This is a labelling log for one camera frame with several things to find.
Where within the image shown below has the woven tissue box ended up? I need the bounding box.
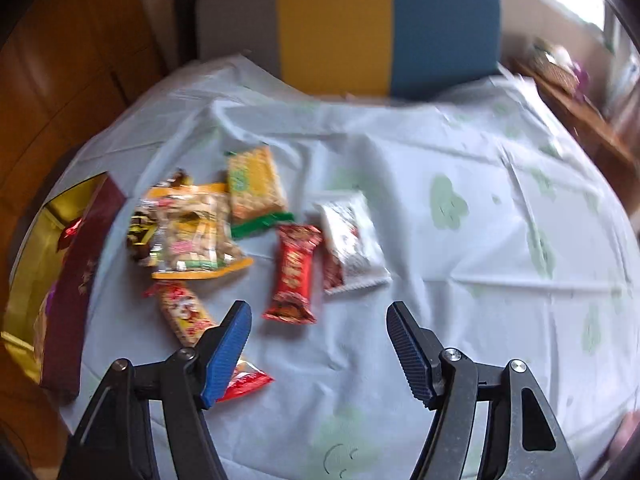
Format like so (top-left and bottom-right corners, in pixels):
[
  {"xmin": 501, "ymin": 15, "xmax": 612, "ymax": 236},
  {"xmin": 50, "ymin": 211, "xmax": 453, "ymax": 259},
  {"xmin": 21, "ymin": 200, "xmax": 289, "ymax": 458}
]
[{"xmin": 530, "ymin": 40, "xmax": 576, "ymax": 86}]

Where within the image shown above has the wooden side table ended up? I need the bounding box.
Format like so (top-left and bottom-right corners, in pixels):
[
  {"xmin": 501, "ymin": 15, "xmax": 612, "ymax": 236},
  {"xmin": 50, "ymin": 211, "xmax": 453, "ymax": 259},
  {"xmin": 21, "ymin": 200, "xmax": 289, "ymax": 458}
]
[{"xmin": 510, "ymin": 55, "xmax": 640, "ymax": 181}]

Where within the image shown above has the gold brown foil snack packet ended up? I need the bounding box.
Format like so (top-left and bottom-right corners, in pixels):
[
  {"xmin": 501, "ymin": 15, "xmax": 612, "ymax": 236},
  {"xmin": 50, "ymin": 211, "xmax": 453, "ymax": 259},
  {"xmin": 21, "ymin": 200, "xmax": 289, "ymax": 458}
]
[{"xmin": 127, "ymin": 169, "xmax": 193, "ymax": 267}]

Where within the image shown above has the sheer window curtain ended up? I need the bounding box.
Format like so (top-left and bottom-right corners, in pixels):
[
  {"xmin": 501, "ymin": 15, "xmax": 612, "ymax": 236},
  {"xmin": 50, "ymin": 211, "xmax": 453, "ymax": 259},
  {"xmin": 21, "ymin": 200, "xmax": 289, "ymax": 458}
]
[{"xmin": 600, "ymin": 5, "xmax": 640, "ymax": 126}]

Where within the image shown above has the shiny dark red snack packet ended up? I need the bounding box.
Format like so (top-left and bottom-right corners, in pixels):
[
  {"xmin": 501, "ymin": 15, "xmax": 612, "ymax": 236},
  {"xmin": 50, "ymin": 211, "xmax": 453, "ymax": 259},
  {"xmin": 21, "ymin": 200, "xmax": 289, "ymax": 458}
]
[{"xmin": 57, "ymin": 217, "xmax": 83, "ymax": 251}]

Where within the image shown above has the grey yellow blue chair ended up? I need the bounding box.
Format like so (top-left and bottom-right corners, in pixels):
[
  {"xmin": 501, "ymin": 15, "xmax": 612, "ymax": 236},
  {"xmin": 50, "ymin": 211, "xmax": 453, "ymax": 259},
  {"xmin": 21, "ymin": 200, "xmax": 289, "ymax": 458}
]
[{"xmin": 192, "ymin": 0, "xmax": 502, "ymax": 98}]

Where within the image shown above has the white green-print tablecloth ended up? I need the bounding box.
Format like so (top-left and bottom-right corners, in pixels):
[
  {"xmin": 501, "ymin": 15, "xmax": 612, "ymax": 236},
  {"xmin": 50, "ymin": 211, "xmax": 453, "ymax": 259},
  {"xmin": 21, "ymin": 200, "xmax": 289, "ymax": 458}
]
[{"xmin": 10, "ymin": 55, "xmax": 640, "ymax": 480}]

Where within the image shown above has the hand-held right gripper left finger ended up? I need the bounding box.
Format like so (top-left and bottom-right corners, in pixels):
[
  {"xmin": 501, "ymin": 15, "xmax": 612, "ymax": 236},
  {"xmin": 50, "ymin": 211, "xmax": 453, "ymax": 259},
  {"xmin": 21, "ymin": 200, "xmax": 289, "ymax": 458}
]
[{"xmin": 57, "ymin": 300, "xmax": 253, "ymax": 480}]

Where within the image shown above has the orange clear snack packet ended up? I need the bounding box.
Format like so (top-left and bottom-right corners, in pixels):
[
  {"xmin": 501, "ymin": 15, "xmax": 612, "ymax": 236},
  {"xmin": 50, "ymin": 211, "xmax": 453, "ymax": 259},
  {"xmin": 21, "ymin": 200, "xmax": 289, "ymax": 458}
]
[{"xmin": 142, "ymin": 182, "xmax": 253, "ymax": 281}]

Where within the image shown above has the purple snack packet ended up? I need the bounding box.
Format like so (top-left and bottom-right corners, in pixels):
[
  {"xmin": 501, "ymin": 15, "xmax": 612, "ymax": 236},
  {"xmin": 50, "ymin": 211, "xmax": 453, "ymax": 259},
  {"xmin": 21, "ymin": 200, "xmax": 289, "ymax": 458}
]
[{"xmin": 34, "ymin": 287, "xmax": 57, "ymax": 361}]

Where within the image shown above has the red gold festive snack packet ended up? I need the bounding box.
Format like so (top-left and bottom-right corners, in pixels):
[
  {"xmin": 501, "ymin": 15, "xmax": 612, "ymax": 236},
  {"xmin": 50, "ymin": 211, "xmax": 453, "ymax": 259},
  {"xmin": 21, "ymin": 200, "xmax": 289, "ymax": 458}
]
[{"xmin": 262, "ymin": 224, "xmax": 323, "ymax": 325}]

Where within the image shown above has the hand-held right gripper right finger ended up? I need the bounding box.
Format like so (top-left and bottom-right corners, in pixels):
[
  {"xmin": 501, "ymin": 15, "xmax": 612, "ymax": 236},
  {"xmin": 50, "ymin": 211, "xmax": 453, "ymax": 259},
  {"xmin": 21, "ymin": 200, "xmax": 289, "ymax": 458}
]
[{"xmin": 386, "ymin": 301, "xmax": 581, "ymax": 480}]

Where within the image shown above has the bright red snack packet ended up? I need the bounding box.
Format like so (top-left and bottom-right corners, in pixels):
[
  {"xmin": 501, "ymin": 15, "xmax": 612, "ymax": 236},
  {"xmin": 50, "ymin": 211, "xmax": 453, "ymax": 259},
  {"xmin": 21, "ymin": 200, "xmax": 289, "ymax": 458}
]
[{"xmin": 216, "ymin": 357, "xmax": 275, "ymax": 403}]

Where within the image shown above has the red yellow snack packet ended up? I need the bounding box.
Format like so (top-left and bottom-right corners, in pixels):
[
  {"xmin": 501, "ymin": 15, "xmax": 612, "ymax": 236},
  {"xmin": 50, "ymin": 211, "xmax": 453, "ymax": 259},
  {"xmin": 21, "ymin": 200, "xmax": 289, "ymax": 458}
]
[{"xmin": 144, "ymin": 281, "xmax": 221, "ymax": 348}]

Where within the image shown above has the gold maroon tin box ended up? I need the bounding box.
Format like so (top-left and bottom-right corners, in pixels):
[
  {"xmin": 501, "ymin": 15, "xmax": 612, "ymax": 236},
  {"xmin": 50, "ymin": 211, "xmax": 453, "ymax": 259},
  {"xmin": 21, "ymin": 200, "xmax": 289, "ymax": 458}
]
[{"xmin": 0, "ymin": 172, "xmax": 126, "ymax": 401}]

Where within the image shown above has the yellow green cracker packet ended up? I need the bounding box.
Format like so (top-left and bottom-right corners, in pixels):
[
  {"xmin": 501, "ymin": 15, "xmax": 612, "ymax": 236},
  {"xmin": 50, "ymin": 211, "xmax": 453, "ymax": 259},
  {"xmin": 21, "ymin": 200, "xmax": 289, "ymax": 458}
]
[{"xmin": 223, "ymin": 146, "xmax": 296, "ymax": 238}]

